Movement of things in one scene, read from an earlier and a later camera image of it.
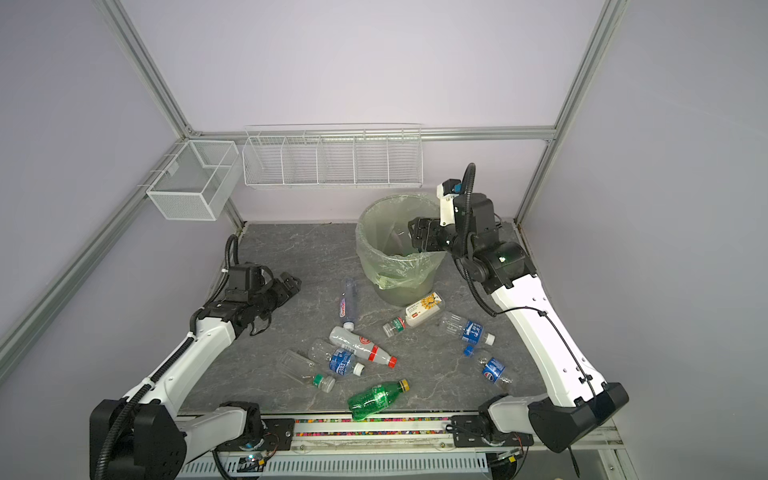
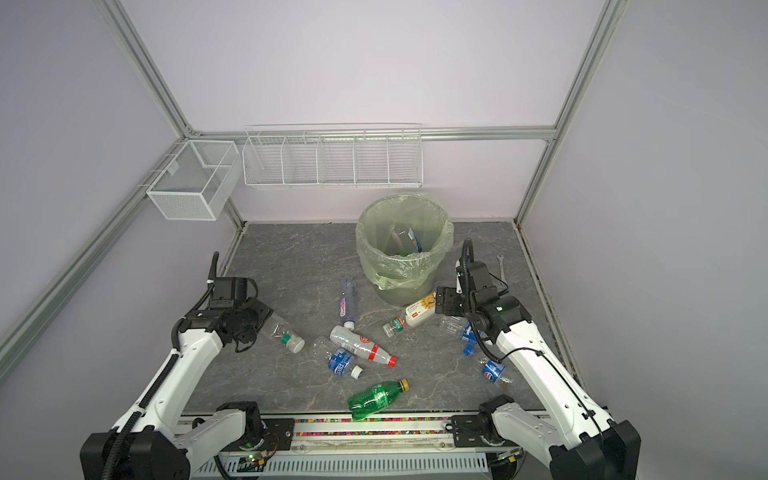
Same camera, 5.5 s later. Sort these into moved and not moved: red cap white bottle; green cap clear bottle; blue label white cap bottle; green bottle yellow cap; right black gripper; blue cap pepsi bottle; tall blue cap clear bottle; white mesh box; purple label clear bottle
Moved: right black gripper; tall blue cap clear bottle; green cap clear bottle
Not moved: white mesh box; blue label white cap bottle; red cap white bottle; purple label clear bottle; blue cap pepsi bottle; green bottle yellow cap
